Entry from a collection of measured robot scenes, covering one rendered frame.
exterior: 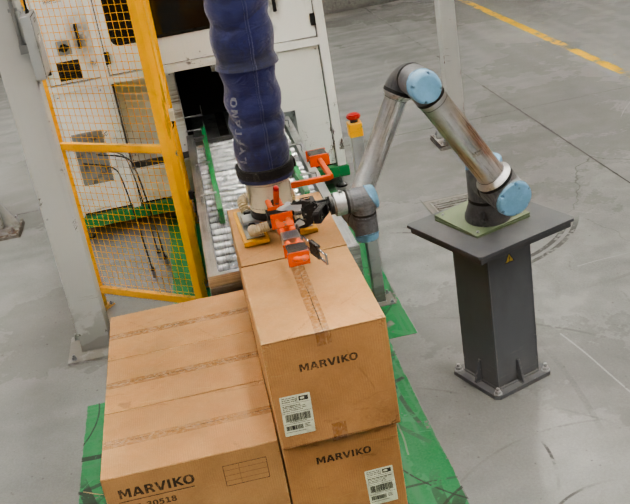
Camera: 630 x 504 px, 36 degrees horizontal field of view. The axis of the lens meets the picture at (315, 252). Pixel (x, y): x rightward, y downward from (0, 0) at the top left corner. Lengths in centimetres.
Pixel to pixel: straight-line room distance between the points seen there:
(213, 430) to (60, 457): 128
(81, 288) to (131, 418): 167
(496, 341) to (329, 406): 123
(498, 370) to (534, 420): 28
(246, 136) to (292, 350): 95
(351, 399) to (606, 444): 125
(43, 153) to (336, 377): 230
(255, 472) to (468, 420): 118
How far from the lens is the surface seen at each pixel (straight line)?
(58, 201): 497
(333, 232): 370
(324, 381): 311
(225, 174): 582
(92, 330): 524
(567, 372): 445
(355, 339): 306
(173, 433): 343
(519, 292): 419
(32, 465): 454
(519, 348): 431
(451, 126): 360
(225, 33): 353
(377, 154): 369
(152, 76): 482
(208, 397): 358
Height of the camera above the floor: 240
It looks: 24 degrees down
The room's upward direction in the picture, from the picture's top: 10 degrees counter-clockwise
